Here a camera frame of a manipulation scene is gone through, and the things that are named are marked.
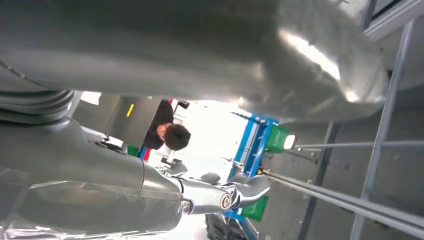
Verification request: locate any person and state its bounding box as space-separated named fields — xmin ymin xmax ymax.
xmin=143 ymin=98 xmax=192 ymax=152

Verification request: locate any green plastic crate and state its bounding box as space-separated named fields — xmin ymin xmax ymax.
xmin=126 ymin=143 xmax=142 ymax=159
xmin=264 ymin=124 xmax=297 ymax=155
xmin=240 ymin=195 xmax=270 ymax=223

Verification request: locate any steel workbench leg frame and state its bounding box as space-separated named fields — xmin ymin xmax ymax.
xmin=261 ymin=19 xmax=424 ymax=240

